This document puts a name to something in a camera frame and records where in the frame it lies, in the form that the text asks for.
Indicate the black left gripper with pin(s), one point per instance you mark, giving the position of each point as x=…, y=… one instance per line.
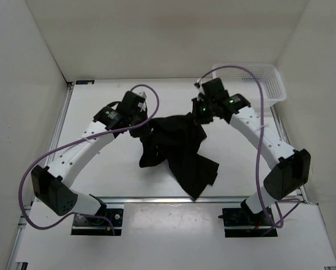
x=139, y=134

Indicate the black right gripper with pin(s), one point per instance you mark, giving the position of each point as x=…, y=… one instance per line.
x=196, y=102

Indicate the black shorts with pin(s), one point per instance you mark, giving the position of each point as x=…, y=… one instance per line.
x=177, y=140

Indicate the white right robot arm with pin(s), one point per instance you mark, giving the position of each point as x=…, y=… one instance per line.
x=289, y=167

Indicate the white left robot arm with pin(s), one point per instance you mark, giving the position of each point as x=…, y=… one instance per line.
x=52, y=184

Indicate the white plastic mesh basket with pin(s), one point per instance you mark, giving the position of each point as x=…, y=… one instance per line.
x=239, y=81

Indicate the small blue label sticker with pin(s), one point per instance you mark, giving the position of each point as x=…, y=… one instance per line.
x=84, y=82

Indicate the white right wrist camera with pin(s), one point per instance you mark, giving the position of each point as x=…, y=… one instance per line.
x=198, y=84

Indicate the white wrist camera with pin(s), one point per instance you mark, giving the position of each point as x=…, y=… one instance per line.
x=143, y=94
x=198, y=84

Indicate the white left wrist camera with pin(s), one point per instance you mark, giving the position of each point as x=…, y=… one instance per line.
x=143, y=94

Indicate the aluminium front frame rail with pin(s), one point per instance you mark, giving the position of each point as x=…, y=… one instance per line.
x=174, y=200

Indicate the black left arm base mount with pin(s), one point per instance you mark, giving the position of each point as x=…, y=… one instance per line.
x=111, y=225

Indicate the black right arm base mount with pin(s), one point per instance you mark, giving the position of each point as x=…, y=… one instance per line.
x=239, y=224

